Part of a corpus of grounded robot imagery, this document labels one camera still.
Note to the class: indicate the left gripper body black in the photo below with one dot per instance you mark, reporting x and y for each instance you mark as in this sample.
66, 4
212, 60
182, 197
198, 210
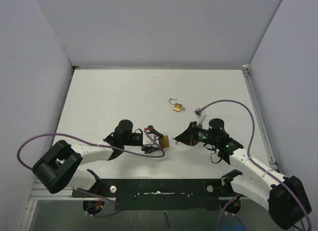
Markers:
132, 140

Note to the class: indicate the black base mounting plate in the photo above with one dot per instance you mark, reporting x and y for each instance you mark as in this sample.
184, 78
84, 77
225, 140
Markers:
165, 194

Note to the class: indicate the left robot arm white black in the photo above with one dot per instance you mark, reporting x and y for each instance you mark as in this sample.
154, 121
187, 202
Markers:
59, 167

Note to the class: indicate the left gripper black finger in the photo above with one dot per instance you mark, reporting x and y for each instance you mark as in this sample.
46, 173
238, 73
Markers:
150, 149
151, 130

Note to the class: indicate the long shackle brass padlock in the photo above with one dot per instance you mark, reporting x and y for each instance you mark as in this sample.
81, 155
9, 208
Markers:
162, 142

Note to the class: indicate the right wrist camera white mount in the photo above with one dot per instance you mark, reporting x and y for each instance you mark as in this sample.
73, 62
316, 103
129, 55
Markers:
201, 116

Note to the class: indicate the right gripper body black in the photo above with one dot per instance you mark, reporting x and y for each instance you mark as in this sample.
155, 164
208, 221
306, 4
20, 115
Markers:
202, 135

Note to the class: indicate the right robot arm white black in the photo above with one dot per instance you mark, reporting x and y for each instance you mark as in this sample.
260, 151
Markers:
283, 197

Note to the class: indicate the aluminium frame rail right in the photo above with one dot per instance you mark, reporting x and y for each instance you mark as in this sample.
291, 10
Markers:
260, 121

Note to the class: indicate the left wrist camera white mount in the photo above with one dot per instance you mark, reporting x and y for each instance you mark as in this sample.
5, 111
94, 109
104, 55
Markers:
150, 136

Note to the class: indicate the small brass padlock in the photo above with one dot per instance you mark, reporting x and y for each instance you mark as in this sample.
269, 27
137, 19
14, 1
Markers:
177, 107

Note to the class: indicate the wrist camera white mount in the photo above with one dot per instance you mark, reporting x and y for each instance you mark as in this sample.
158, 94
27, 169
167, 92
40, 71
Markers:
150, 136
201, 116

